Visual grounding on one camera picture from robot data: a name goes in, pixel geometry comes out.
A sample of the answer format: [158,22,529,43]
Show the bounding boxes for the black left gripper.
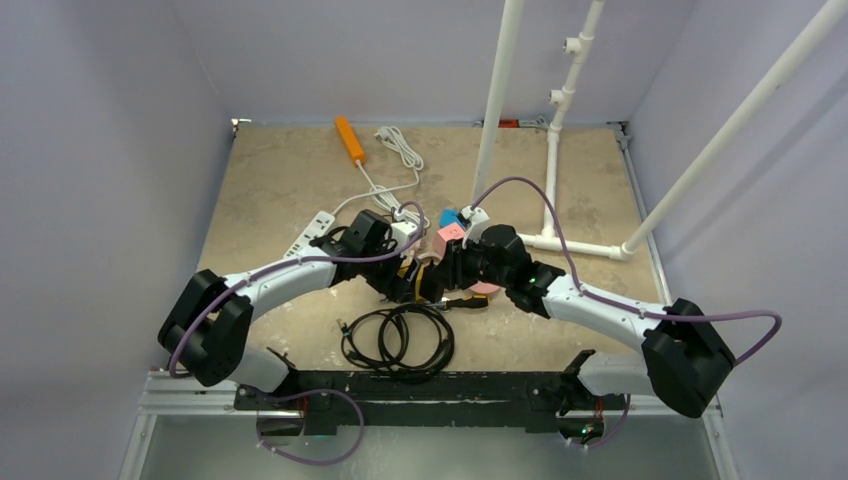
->
[359,237,420,303]

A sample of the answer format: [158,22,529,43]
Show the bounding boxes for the yellow cube power socket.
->
[397,258,426,297]

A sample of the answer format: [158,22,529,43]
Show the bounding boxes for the black power adapter brick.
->
[416,265,444,303]

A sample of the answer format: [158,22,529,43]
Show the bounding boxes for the pink cube power socket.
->
[433,222,465,255]

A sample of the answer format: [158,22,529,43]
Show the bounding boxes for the white power strip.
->
[284,211,336,259]

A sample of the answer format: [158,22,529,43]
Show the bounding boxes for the orange power strip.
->
[334,116,366,166]

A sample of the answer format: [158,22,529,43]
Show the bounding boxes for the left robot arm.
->
[157,209,424,409]

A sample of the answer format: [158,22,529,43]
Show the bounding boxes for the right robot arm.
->
[432,225,736,418]

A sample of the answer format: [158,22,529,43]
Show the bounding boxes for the blue travel adapter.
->
[438,209,466,230]

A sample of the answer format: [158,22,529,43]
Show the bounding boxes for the red clamp at table edge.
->
[498,119,520,129]

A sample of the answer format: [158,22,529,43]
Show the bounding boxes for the yellow black handled screwdriver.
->
[434,295,490,311]

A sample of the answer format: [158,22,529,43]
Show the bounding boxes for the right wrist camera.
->
[458,205,490,247]

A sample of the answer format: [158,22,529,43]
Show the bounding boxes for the black coiled cable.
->
[339,303,457,382]

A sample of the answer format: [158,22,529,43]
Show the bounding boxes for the white bundled power cable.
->
[331,125,432,230]

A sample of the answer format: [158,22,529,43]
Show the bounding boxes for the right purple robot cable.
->
[470,176,784,369]

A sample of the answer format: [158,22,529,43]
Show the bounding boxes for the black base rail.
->
[233,369,631,439]

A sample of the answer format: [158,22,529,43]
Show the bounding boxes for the white pvc pipe frame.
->
[470,0,848,262]

